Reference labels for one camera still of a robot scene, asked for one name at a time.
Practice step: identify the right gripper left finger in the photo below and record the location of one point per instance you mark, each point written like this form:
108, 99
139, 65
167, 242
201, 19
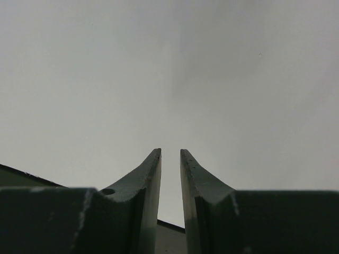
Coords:
121, 218

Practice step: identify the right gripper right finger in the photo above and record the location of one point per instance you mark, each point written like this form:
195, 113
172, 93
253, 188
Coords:
220, 219

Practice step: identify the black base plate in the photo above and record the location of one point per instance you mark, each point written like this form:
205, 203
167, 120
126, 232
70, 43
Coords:
169, 238

